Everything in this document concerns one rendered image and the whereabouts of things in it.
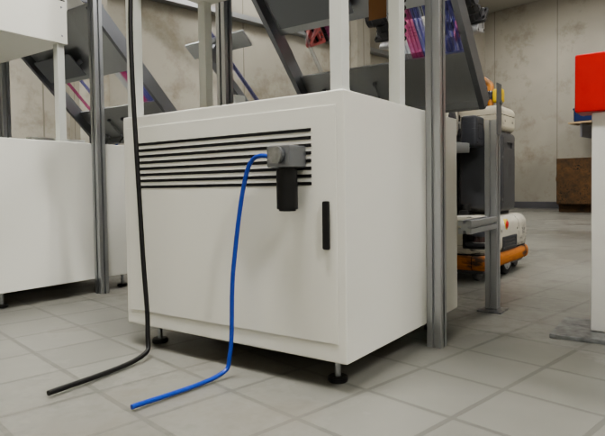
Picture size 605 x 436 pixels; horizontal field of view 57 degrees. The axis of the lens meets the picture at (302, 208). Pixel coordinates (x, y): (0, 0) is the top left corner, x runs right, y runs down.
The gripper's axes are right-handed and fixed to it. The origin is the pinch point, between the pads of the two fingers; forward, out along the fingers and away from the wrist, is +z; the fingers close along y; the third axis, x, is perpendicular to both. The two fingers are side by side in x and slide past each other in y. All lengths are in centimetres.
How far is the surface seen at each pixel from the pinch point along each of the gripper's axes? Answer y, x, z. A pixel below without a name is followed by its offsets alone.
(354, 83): 13.2, 17.2, 2.6
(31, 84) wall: -390, 45, -117
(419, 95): 36.3, 25.7, 3.0
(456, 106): 50, 30, 6
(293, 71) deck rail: -8.6, 7.1, 4.9
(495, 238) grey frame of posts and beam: 63, 61, 38
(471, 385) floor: 78, 30, 107
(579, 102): 91, 21, 23
